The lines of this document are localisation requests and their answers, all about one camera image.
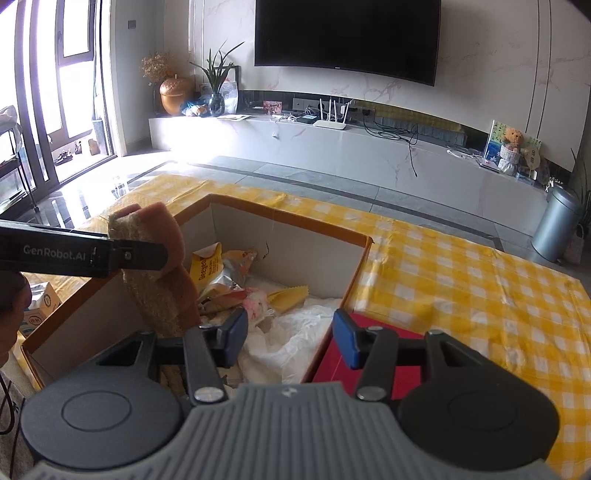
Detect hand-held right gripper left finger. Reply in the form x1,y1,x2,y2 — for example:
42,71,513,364
95,307,250,408

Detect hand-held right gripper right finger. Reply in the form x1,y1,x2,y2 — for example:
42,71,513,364
332,308,486,403

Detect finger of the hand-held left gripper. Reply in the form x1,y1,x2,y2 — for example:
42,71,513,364
110,237,168,274

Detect brown bread-shaped toy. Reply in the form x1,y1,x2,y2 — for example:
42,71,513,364
107,202,202,339

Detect white plastic bag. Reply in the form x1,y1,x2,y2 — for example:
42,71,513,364
231,295,345,385

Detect yellow cloth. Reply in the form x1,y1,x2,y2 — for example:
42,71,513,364
270,285,311,315

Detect yellow white snack bag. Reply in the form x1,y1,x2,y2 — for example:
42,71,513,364
191,243,259,298

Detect orange cardboard box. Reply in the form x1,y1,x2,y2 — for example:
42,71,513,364
21,194,374,394

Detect person's left hand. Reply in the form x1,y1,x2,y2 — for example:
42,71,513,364
0,287,33,368

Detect blue white carton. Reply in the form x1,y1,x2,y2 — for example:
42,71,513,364
17,281,64,337

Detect red square box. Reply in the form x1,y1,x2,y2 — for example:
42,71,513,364
311,311,433,402

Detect black metal rack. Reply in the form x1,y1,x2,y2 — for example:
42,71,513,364
0,106,40,214

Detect pair of shoes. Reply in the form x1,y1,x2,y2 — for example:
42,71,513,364
54,138,77,165

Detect yellow checked tablecloth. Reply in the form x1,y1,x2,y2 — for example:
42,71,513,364
81,173,591,462

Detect blue snack bag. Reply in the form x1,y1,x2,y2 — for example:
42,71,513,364
180,97,209,119

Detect brown acorn-shaped jar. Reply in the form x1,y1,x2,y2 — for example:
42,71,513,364
159,76,191,117

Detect green plant in glass vase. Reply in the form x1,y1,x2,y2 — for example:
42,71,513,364
189,41,245,116

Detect white marble television cabinet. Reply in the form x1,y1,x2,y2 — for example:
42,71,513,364
148,108,550,217

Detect glass sliding door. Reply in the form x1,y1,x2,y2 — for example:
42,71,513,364
0,0,117,204

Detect dried flower bunch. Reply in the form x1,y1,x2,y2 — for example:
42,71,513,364
140,52,175,84

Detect white router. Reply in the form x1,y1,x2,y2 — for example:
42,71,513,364
314,98,350,131

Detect grey metal trash can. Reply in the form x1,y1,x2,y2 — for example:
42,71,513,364
531,187,583,263

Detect green printed card stand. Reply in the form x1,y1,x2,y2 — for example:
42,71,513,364
484,120,543,169

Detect woven basket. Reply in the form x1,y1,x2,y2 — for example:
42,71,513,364
563,231,588,265

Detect teddy bear in basket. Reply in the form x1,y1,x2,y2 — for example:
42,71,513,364
499,128,525,176

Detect long-leaved potted plant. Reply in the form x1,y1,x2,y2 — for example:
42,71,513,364
570,148,591,219

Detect black cables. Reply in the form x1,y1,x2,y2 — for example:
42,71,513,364
362,108,419,179

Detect black wall television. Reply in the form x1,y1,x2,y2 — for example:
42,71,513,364
254,0,441,87

